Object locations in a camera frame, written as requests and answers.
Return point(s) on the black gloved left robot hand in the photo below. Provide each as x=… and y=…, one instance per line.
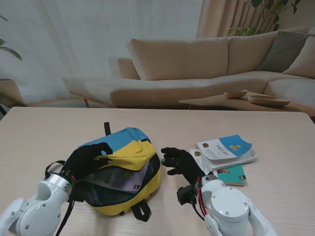
x=81, y=162

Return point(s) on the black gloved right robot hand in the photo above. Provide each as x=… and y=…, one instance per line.
x=184, y=162

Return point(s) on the teal cover book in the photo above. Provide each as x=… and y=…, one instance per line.
x=231, y=175

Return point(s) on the blue cover book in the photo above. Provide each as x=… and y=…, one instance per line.
x=231, y=147

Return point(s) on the purple cover book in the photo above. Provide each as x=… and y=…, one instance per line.
x=130, y=179

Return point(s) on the blue and yellow school bag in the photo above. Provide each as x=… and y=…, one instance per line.
x=133, y=152

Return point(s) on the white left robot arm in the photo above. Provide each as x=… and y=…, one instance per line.
x=41, y=209

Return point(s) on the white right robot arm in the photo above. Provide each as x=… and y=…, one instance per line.
x=226, y=209

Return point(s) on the wooden coffee table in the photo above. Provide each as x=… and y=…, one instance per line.
x=209, y=102

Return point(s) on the small wooden bowl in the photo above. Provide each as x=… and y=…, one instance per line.
x=236, y=94

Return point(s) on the brown plant pot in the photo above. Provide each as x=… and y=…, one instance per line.
x=9, y=93

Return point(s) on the beige sofa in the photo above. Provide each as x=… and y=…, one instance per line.
x=172, y=61

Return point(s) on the large shallow wooden bowl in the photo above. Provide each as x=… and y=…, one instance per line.
x=268, y=100

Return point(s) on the dark green long-leaf plant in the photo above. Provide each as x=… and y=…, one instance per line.
x=12, y=52

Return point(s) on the tall green leafy plant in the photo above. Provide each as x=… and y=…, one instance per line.
x=242, y=31

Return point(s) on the beige curtain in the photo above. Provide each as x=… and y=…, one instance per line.
x=216, y=19

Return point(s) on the grey cushion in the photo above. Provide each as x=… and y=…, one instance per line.
x=283, y=51

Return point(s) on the beige cushion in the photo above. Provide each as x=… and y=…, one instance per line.
x=304, y=61

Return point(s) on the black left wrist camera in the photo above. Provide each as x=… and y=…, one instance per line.
x=79, y=194

